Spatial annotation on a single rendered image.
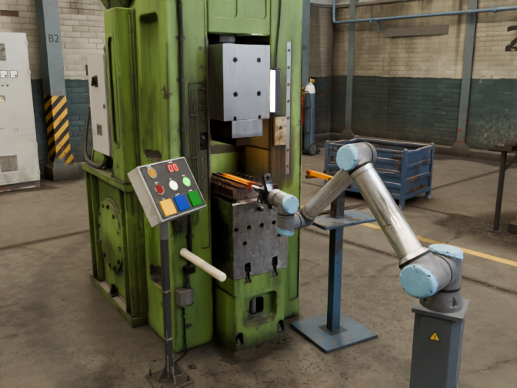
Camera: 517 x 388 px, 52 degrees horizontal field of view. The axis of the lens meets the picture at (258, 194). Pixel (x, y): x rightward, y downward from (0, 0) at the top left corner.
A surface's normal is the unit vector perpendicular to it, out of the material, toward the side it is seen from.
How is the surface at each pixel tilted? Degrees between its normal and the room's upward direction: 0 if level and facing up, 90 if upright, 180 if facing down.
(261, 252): 90
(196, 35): 90
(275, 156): 90
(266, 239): 90
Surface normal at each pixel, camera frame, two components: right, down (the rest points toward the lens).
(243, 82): 0.55, 0.19
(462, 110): -0.75, 0.15
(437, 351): -0.48, 0.21
